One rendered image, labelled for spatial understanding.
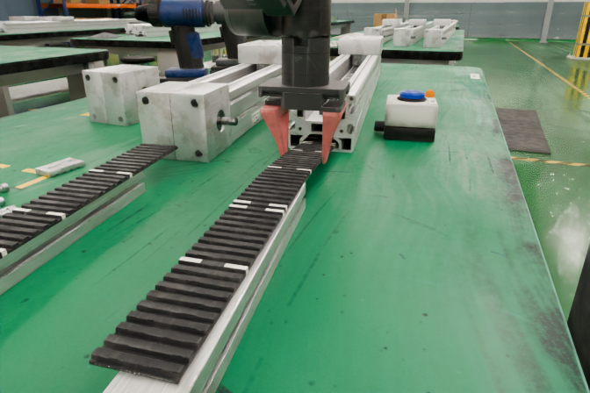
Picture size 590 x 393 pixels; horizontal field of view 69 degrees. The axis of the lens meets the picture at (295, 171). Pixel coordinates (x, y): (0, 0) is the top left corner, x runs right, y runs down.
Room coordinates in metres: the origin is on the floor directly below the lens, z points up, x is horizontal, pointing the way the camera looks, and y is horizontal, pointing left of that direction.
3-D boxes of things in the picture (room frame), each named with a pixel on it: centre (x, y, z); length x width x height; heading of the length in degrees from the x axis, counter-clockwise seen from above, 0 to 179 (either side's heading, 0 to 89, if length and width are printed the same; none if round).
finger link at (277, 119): (0.52, 0.00, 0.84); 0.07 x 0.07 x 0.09; 77
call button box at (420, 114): (0.70, -0.18, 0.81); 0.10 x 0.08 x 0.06; 77
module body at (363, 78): (1.00, -0.13, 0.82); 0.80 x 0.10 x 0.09; 167
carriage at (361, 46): (1.24, -0.19, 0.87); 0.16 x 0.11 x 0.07; 167
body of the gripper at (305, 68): (0.52, -0.01, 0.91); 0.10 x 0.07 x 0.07; 77
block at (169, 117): (0.61, 0.15, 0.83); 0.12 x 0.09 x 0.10; 77
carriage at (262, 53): (1.04, 0.06, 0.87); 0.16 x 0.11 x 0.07; 167
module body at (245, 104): (1.04, 0.06, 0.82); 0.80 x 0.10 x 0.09; 167
